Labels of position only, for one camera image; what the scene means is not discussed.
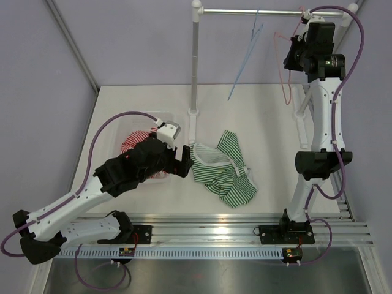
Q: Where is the green striped tank top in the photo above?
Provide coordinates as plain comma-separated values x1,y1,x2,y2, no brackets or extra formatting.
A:
190,130,258,208

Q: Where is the red striped tank top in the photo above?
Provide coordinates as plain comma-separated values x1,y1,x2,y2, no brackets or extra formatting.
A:
119,130,171,180

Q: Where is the pink wire hanger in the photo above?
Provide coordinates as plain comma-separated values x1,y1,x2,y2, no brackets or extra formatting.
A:
273,6,309,105

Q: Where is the blue wire hanger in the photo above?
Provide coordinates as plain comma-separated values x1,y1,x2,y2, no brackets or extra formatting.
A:
227,12,263,101

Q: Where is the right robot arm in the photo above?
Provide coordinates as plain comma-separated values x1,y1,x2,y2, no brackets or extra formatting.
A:
272,18,353,244

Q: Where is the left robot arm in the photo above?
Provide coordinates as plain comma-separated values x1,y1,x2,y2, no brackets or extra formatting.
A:
13,137,193,265

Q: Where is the clear plastic basket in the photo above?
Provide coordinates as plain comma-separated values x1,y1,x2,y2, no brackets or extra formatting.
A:
108,111,175,185

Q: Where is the metal clothes rack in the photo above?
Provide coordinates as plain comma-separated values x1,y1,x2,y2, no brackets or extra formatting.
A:
188,1,365,143

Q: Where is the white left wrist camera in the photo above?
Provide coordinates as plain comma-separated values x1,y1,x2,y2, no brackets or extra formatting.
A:
155,118,181,150

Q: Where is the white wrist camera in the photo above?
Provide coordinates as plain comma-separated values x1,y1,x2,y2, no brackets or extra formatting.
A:
155,118,181,150
297,9,325,41

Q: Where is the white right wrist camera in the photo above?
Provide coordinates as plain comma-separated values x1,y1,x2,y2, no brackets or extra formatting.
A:
297,9,325,41

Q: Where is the aluminium mounting rail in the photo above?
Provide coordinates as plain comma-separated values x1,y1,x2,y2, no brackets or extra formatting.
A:
42,97,375,248

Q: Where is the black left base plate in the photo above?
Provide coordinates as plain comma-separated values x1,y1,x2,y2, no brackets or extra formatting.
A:
97,225,153,245

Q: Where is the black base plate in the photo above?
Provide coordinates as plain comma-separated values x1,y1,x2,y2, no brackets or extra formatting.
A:
97,225,153,245
258,223,315,245

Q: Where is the white slotted cable duct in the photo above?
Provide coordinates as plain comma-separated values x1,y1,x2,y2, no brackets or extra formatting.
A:
57,246,283,260

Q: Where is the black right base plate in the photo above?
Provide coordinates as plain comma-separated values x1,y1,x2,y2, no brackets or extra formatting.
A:
258,223,315,245

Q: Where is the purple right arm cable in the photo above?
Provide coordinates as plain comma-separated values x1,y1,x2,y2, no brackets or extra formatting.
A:
304,4,365,266

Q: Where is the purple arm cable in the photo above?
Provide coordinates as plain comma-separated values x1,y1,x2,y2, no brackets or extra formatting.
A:
0,111,160,290
304,4,365,266

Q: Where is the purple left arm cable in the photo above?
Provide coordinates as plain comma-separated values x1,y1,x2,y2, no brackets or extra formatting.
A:
0,111,160,290

